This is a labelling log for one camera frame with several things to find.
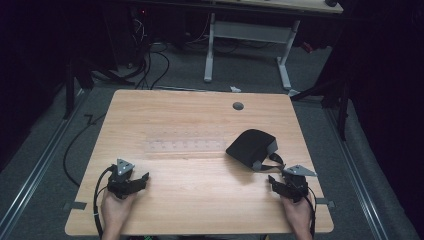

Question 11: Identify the white table frame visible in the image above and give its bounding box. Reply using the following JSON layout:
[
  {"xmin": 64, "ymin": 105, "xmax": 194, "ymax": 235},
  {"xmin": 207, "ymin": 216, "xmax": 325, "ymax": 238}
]
[{"xmin": 203, "ymin": 0, "xmax": 344, "ymax": 91}]

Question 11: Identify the black floor cable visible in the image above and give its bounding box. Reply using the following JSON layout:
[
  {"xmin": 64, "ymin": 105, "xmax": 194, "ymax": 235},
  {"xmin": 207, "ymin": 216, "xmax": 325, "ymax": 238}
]
[{"xmin": 62, "ymin": 113, "xmax": 107, "ymax": 188}]

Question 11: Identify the right hand-held gripper black cable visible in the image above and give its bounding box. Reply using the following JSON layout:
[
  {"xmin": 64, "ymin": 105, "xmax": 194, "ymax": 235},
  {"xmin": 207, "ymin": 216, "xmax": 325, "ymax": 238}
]
[{"xmin": 306, "ymin": 185, "xmax": 317, "ymax": 238}]

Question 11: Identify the person's right hand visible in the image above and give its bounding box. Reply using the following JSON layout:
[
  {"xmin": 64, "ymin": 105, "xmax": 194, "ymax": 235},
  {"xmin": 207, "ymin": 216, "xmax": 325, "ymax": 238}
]
[{"xmin": 279, "ymin": 192, "xmax": 315, "ymax": 234}]

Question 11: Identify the person's left hand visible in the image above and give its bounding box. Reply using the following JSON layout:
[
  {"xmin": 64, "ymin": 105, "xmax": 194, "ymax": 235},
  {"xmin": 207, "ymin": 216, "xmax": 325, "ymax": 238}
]
[{"xmin": 100, "ymin": 190, "xmax": 138, "ymax": 234}]

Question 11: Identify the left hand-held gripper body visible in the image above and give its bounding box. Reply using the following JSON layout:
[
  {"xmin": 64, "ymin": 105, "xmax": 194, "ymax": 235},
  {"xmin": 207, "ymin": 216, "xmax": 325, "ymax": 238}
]
[{"xmin": 106, "ymin": 158, "xmax": 138, "ymax": 201}]

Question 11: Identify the black and grey bag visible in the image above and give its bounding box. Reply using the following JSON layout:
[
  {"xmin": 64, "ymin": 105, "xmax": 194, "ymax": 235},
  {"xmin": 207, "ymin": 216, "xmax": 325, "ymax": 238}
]
[{"xmin": 225, "ymin": 128, "xmax": 286, "ymax": 173}]

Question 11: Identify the bundle of black floor cables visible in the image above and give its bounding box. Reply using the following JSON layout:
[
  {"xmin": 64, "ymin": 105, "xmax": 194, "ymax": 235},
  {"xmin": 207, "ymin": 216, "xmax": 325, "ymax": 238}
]
[{"xmin": 131, "ymin": 16, "xmax": 171, "ymax": 91}]

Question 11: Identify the metal floor rail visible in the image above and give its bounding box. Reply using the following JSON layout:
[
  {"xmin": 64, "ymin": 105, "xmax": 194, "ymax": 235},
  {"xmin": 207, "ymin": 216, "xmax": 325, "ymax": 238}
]
[
  {"xmin": 324, "ymin": 108, "xmax": 390, "ymax": 240},
  {"xmin": 0, "ymin": 89, "xmax": 88, "ymax": 234}
]

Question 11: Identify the clear plastic ruler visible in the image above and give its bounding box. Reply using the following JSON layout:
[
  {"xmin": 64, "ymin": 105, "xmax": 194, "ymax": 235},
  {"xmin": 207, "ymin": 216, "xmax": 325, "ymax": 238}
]
[{"xmin": 144, "ymin": 137, "xmax": 228, "ymax": 155}]

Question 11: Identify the grey tape strip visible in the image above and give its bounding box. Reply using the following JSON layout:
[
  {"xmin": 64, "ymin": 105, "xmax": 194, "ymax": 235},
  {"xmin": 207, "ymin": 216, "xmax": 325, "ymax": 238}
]
[
  {"xmin": 63, "ymin": 201, "xmax": 88, "ymax": 211},
  {"xmin": 315, "ymin": 197, "xmax": 336, "ymax": 208}
]

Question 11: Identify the black metal stand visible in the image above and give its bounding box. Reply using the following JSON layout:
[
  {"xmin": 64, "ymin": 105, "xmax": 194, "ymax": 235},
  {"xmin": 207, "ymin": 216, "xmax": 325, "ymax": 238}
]
[
  {"xmin": 63, "ymin": 56, "xmax": 134, "ymax": 120},
  {"xmin": 290, "ymin": 74, "xmax": 351, "ymax": 142}
]

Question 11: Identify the left hand-held gripper black cable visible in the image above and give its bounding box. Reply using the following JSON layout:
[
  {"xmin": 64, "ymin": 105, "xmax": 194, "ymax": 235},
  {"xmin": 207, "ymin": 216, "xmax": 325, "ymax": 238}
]
[{"xmin": 92, "ymin": 165, "xmax": 116, "ymax": 240}]

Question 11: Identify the hand-held gripper black cable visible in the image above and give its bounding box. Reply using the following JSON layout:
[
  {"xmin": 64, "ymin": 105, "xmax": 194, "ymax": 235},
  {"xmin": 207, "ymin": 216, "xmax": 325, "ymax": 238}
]
[
  {"xmin": 306, "ymin": 185, "xmax": 317, "ymax": 238},
  {"xmin": 92, "ymin": 165, "xmax": 116, "ymax": 240}
]

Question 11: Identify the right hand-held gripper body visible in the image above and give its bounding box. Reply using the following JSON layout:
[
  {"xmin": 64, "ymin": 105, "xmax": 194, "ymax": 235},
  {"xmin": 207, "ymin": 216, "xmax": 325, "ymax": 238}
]
[{"xmin": 281, "ymin": 164, "xmax": 318, "ymax": 204}]

